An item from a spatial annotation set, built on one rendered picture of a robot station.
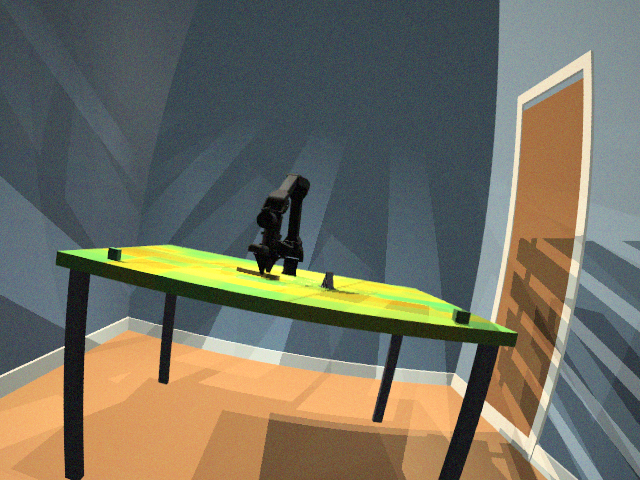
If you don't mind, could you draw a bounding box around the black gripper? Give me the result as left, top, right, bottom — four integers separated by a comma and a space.
248, 229, 287, 275

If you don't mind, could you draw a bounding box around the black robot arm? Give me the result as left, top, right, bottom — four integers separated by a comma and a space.
257, 173, 310, 277

